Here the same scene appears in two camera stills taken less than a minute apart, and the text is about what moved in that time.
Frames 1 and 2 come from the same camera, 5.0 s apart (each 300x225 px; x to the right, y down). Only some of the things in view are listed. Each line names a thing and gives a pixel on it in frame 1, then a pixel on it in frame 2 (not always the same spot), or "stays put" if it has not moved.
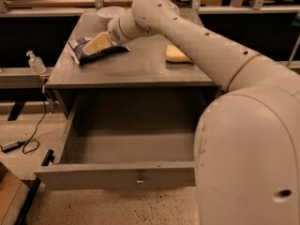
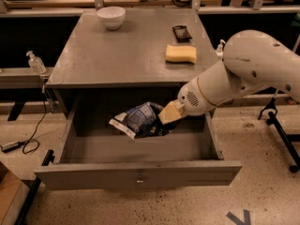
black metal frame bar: [49, 159] stays put
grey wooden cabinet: [165, 75] stays put
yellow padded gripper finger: [100, 42] -> [172, 112]
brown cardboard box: [13, 196] stays put
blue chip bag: [78, 45] -> [143, 120]
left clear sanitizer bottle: [36, 64] stays put
